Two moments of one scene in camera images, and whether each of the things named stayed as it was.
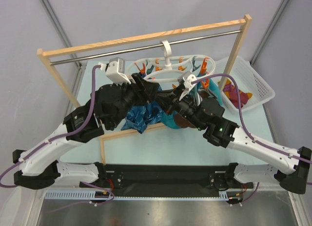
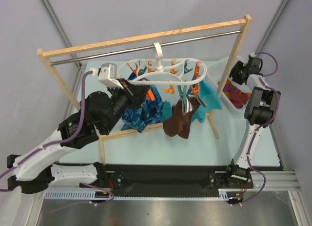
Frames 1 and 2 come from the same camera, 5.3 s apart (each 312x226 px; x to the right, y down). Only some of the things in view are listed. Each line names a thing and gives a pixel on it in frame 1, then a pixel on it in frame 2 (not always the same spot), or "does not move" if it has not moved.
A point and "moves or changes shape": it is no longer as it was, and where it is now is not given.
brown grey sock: x=181 y=121 to x=179 y=122
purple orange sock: x=230 y=91 does not move
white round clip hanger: x=199 y=66 moves or changes shape
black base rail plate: x=167 y=180 does not move
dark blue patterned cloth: x=138 y=117 does not move
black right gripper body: x=174 y=99 to x=237 y=71
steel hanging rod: x=143 y=47 does not move
